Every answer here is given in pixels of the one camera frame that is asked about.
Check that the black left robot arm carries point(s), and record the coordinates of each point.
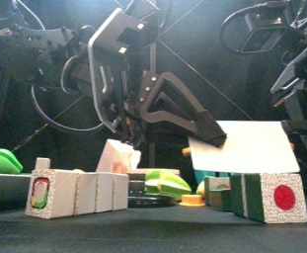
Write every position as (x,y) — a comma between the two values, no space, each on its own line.
(37,38)

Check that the dark grey toy block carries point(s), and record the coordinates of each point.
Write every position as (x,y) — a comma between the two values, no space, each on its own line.
(137,184)

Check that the black round dish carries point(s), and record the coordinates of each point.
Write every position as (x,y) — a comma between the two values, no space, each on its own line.
(153,200)

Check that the white paper sheet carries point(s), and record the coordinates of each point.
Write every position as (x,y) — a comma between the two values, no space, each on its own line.
(248,148)

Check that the orange toy cap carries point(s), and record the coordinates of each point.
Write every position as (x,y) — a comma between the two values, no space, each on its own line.
(192,199)

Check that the lime green toy vegetable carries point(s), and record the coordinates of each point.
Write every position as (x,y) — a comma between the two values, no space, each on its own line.
(166,184)

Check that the grey tray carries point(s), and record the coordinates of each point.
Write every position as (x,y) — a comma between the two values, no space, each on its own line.
(6,186)

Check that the teal toy piece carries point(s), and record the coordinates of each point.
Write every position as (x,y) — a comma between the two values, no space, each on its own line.
(204,175)

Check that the vertical metal pole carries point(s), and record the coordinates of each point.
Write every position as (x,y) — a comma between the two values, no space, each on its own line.
(153,59)

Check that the small white block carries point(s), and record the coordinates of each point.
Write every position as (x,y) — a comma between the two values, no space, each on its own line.
(43,163)

